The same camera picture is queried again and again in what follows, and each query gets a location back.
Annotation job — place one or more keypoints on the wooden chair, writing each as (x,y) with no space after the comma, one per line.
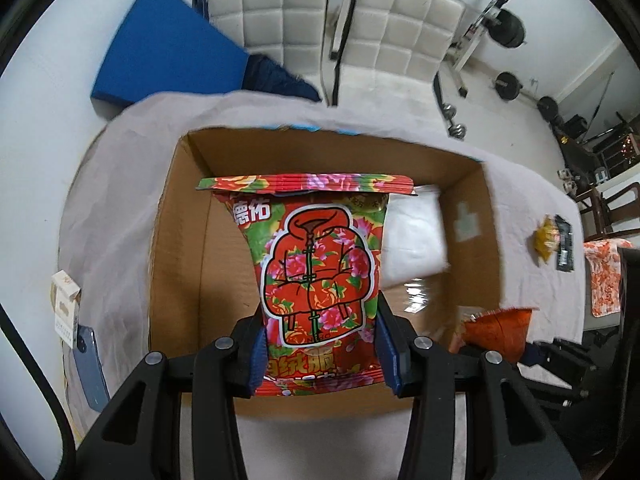
(607,210)

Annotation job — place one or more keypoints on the red floral snack packet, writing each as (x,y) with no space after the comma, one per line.
(320,280)

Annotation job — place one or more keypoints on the weight bench rack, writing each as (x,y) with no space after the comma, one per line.
(480,30)

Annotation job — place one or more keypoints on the metal dumbbell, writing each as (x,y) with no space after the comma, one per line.
(454,122)

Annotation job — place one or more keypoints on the white plastic packet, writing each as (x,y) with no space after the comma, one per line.
(415,240)

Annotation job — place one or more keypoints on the yellow snack packet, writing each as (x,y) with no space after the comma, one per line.
(545,240)

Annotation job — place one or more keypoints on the blue foam mat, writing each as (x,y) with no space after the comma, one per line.
(160,55)

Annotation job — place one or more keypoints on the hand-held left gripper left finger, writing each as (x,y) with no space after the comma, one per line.
(257,360)

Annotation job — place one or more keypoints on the navy cloth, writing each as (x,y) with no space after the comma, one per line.
(280,77)

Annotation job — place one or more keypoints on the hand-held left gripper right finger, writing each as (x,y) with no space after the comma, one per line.
(386,355)

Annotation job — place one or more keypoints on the orange floral cloth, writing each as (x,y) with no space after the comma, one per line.
(605,280)

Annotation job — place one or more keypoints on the cardboard box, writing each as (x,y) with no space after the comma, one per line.
(210,280)

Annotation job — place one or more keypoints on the grey tablecloth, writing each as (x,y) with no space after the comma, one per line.
(120,200)

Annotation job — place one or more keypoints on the white quilted chair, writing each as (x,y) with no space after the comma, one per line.
(395,45)
(270,15)

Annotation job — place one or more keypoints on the blue smartphone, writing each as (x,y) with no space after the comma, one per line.
(91,367)

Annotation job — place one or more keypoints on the black weight plate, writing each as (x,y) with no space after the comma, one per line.
(549,109)
(507,86)
(507,27)

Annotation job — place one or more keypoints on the orange snack packet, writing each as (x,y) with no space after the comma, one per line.
(500,332)

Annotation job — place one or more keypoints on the cigarette pack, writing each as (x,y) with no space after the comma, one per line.
(64,305)

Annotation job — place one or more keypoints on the black snack packet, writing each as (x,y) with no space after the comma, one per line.
(565,245)

